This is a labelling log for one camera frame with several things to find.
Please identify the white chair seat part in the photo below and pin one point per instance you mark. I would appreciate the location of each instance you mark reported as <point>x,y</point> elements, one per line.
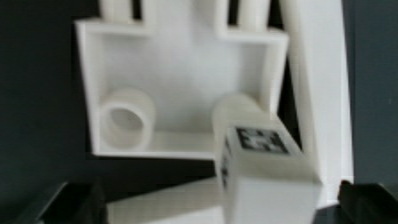
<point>183,61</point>

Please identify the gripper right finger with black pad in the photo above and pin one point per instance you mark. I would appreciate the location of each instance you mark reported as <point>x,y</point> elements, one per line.
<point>368,202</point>

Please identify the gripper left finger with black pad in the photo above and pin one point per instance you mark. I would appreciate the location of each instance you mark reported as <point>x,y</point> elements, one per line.
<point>69,204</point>

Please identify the white U-shaped fence wall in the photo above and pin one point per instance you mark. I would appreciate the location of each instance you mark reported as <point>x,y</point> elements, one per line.
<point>313,113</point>

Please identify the white chair leg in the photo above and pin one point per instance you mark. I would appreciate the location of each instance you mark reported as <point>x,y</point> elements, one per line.
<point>268,182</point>

